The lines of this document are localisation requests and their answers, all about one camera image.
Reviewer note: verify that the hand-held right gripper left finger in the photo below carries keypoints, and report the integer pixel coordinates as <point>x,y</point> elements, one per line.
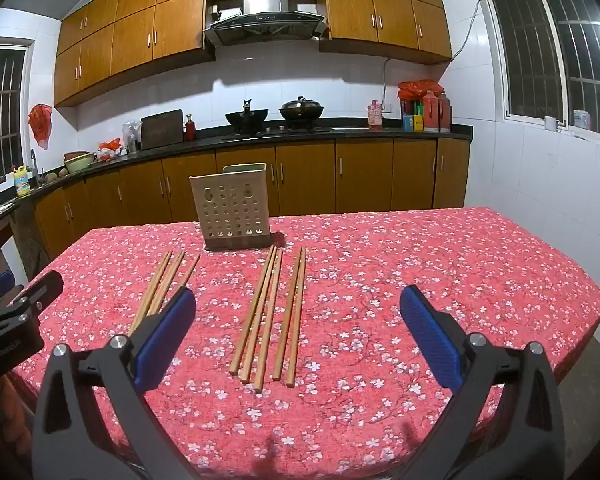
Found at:
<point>167,335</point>

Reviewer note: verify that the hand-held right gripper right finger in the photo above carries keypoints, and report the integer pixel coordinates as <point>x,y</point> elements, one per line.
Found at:
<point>430,335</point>

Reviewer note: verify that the beige perforated utensil holder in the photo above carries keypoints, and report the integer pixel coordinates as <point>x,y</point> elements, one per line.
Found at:
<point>230,210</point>

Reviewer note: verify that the person's left forearm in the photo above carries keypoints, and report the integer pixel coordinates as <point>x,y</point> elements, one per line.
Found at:
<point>16,410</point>

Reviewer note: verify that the red floral tablecloth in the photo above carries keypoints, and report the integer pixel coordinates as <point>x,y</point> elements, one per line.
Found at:
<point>405,260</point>

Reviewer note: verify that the yellow detergent bottle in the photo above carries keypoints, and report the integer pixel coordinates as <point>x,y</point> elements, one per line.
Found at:
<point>22,182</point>

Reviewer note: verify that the green plastic basin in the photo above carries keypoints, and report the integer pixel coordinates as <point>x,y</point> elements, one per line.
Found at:
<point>79,165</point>

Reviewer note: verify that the metal faucet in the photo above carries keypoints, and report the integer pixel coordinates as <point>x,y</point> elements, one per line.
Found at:
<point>34,160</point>

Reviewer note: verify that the red and white plastic bag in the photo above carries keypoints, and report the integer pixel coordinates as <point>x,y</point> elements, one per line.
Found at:
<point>109,150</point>

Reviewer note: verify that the hanging red plastic bag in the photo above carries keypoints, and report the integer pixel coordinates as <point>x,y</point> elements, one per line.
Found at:
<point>40,122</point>

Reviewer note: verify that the clear plastic bag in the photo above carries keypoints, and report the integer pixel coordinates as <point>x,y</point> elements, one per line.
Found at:
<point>131,135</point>

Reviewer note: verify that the wooden lower kitchen cabinets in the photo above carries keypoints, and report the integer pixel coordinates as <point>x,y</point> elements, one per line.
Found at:
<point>365,175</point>

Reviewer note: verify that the wooden kitchen cabinets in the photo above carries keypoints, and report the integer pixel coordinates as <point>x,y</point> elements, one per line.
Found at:
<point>130,35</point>
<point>365,175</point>

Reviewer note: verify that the small barred window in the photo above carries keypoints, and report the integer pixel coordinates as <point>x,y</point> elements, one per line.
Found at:
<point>0,110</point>

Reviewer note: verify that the dark wooden cutting board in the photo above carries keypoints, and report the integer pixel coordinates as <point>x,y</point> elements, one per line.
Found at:
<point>161,129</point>

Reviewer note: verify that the red bottle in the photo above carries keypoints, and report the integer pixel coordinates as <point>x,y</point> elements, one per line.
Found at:
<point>190,130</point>

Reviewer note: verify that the black kitchen countertop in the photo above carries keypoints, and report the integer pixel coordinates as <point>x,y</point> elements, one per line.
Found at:
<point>380,132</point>

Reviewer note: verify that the yellow box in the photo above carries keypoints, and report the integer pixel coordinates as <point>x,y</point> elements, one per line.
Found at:
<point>418,122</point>

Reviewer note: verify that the blue box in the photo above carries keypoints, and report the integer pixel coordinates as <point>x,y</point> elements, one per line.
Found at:
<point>408,122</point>

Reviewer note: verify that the red thermos flask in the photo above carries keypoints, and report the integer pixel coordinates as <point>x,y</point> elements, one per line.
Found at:
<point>445,114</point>
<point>431,112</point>

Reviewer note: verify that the pink bottle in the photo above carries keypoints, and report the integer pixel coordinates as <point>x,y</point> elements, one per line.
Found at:
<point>375,116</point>

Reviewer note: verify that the black wok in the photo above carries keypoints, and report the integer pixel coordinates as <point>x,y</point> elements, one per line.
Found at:
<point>245,119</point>

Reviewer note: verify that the gas stove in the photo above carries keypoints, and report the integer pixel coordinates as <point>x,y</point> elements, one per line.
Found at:
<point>280,132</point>

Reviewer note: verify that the white cup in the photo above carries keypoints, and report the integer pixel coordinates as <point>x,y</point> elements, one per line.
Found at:
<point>550,123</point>

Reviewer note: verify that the black pot with lid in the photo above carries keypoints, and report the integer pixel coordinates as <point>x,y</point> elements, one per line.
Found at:
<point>301,109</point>

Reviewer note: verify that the wooden upper kitchen cabinets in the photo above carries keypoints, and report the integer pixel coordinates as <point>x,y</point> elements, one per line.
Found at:
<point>130,35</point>

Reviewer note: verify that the large barred window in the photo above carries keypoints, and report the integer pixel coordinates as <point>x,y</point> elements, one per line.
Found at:
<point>530,50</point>

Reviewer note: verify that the steel range hood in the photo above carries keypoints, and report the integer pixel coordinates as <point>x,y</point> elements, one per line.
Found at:
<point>265,22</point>

